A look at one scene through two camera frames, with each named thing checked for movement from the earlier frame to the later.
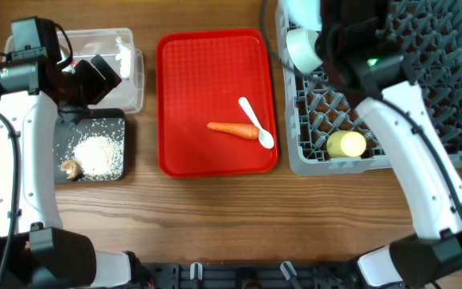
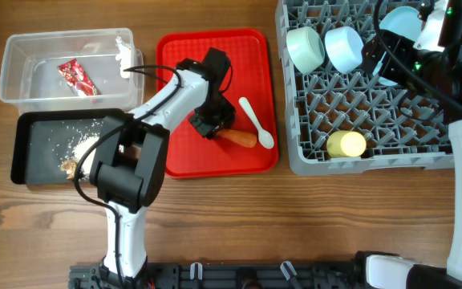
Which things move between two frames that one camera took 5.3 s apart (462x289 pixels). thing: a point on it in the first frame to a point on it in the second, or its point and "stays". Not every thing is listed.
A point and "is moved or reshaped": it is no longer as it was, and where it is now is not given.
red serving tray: (201, 75) stays
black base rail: (257, 275) stays
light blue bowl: (305, 13) is moved or reshaped
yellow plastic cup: (346, 144) stays
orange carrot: (245, 131) is moved or reshaped
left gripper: (99, 87) to (209, 131)
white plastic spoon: (265, 137) stays
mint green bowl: (302, 50) stays
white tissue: (124, 56) stays
